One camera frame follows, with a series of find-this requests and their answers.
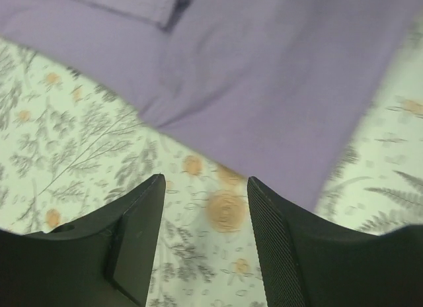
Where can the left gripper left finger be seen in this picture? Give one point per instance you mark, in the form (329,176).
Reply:
(104,258)

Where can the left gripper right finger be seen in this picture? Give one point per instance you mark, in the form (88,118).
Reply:
(306,260)

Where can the purple t shirt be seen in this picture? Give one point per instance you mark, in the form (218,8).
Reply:
(268,88)

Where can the floral patterned table mat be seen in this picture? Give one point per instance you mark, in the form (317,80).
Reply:
(69,146)

